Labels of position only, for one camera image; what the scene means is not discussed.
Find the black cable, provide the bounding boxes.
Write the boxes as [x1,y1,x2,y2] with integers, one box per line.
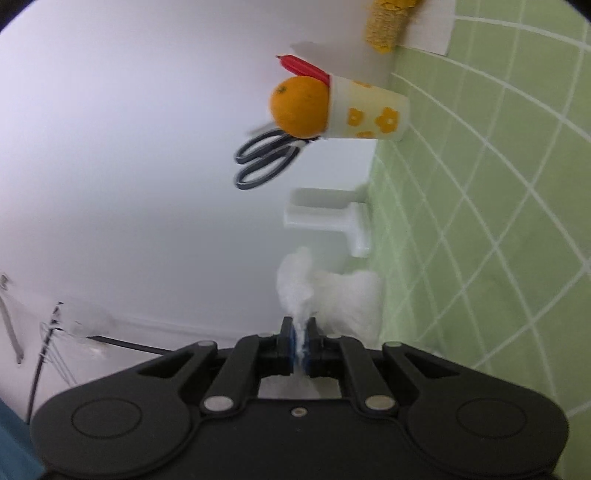
[85,336,172,355]

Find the black handled scissors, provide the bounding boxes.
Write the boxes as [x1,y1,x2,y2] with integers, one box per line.
[235,121,309,190]

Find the white paper towel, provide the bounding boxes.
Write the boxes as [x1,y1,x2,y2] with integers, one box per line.
[276,247,383,384]

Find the teal cloth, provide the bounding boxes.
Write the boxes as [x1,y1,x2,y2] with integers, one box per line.
[0,399,47,480]

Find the half-eaten corn cob on skewer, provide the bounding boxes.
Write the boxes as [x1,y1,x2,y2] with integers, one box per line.
[364,0,419,52]

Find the white plastic handheld device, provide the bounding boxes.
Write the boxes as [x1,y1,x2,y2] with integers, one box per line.
[283,187,372,258]

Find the red chili pepper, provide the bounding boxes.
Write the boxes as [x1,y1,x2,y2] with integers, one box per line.
[276,54,332,87]

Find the flower print paper cup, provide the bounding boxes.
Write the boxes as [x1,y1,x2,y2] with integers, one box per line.
[323,74,411,141]

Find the thin dark cable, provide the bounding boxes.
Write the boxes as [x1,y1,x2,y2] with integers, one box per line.
[28,302,63,418]

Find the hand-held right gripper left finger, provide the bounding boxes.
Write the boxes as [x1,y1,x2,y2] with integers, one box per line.
[137,318,296,415]

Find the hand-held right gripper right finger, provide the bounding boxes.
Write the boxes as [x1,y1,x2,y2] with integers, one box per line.
[306,318,463,415]

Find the green checkered tablecloth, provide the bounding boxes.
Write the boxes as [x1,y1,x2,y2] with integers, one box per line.
[367,0,591,418]

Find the white napkin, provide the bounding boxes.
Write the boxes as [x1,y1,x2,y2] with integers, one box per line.
[397,0,455,58]

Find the orange fruit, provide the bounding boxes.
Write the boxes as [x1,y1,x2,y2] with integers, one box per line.
[269,76,331,139]

